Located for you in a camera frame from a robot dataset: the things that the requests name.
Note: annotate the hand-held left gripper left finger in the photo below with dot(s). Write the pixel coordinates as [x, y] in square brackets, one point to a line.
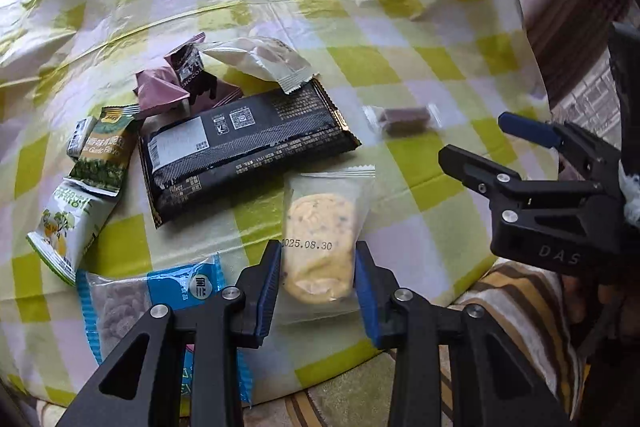
[270, 287]

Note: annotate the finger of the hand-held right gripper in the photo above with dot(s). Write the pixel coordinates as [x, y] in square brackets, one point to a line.
[480, 174]
[530, 132]

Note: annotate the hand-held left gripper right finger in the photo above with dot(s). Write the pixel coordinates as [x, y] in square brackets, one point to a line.
[367, 297]

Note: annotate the clear biscuit packet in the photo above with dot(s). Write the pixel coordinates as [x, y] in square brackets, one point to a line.
[315, 232]

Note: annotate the maroon chocolate packet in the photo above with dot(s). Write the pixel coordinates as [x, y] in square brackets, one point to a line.
[192, 67]

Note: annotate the small white milk candy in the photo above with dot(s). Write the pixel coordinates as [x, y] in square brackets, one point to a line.
[80, 137]

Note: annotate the person's right hand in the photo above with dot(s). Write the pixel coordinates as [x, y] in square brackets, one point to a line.
[582, 302]

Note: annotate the striped brown beige towel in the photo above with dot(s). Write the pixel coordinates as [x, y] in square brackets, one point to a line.
[515, 307]

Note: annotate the brown candy in clear wrapper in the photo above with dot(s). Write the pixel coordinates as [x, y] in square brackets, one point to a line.
[405, 119]

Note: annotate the pink patterned curtain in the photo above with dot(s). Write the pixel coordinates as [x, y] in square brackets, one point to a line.
[575, 7]

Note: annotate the large black snack packet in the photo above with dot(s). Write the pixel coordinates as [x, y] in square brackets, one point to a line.
[240, 147]

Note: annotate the blue white snack packet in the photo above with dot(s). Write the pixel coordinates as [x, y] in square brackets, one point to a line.
[125, 302]

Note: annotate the yellow-green checked plastic tablecloth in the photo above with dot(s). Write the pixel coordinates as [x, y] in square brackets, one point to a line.
[350, 7]

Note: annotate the white green fruit packet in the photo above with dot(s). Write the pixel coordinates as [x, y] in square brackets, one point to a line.
[65, 227]

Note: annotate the green pea snack packet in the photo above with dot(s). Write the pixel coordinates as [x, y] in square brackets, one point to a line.
[107, 147]

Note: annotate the plain pink snack packet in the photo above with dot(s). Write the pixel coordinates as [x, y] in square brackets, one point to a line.
[160, 92]

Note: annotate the beige white snack packet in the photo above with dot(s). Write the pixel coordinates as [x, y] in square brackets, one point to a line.
[260, 57]

